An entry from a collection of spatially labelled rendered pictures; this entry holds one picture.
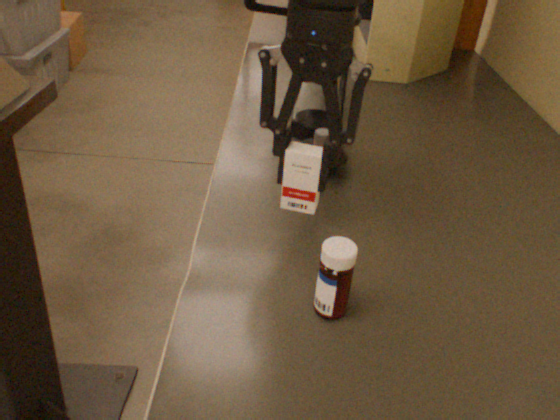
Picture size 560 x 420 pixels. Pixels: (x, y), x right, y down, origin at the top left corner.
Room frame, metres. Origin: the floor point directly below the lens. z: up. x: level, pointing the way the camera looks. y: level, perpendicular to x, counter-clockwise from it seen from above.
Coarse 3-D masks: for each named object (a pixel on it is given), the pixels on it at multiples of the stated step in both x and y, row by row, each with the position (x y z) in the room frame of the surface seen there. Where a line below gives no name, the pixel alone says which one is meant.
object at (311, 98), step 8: (360, 16) 0.89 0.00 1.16; (344, 72) 0.86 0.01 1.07; (344, 80) 0.87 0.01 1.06; (304, 88) 0.85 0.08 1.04; (312, 88) 0.84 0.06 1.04; (320, 88) 0.84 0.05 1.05; (304, 96) 0.85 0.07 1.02; (312, 96) 0.84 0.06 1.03; (320, 96) 0.84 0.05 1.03; (296, 104) 0.86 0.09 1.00; (304, 104) 0.85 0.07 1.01; (312, 104) 0.84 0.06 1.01; (320, 104) 0.84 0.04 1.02; (296, 112) 0.86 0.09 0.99; (304, 112) 0.85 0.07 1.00; (312, 112) 0.84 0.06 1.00; (320, 112) 0.84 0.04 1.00; (296, 120) 0.86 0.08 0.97; (304, 120) 0.84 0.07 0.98; (312, 120) 0.84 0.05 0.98; (320, 120) 0.84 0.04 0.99; (320, 128) 0.84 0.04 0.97
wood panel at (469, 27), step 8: (472, 0) 1.64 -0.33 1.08; (480, 0) 1.64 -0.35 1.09; (464, 8) 1.64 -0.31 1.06; (472, 8) 1.64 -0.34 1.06; (480, 8) 1.65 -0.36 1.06; (464, 16) 1.64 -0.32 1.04; (472, 16) 1.64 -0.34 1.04; (480, 16) 1.65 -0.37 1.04; (464, 24) 1.64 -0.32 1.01; (472, 24) 1.64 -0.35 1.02; (480, 24) 1.65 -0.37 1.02; (464, 32) 1.64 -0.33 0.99; (472, 32) 1.64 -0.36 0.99; (456, 40) 1.64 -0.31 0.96; (464, 40) 1.64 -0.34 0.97; (472, 40) 1.65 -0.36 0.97; (464, 48) 1.64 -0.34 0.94; (472, 48) 1.65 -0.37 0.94
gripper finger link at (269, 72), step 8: (264, 56) 0.58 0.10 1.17; (264, 64) 0.58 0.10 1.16; (264, 72) 0.58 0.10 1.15; (272, 72) 0.58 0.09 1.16; (264, 80) 0.58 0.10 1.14; (272, 80) 0.58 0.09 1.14; (264, 88) 0.58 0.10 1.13; (272, 88) 0.58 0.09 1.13; (264, 96) 0.58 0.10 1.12; (272, 96) 0.59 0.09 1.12; (264, 104) 0.58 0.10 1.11; (272, 104) 0.59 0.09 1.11; (264, 112) 0.58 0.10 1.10; (272, 112) 0.60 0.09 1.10; (264, 120) 0.58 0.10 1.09; (264, 128) 0.58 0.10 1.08
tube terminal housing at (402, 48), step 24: (384, 0) 1.23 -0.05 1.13; (408, 0) 1.23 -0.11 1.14; (432, 0) 1.27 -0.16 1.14; (456, 0) 1.36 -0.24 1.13; (384, 24) 1.23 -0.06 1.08; (408, 24) 1.24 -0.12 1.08; (432, 24) 1.29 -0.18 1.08; (456, 24) 1.39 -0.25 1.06; (360, 48) 1.35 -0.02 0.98; (384, 48) 1.23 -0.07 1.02; (408, 48) 1.24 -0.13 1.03; (432, 48) 1.31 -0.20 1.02; (384, 72) 1.23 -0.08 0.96; (408, 72) 1.24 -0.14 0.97; (432, 72) 1.33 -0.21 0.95
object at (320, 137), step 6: (318, 132) 0.75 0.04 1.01; (324, 132) 0.75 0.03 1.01; (318, 138) 0.74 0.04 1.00; (324, 138) 0.74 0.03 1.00; (312, 144) 0.76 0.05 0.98; (318, 144) 0.74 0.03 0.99; (342, 150) 0.76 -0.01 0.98; (342, 156) 0.74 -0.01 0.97; (342, 162) 0.74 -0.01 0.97; (330, 168) 0.72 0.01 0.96; (336, 168) 0.73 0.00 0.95; (330, 174) 0.73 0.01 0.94
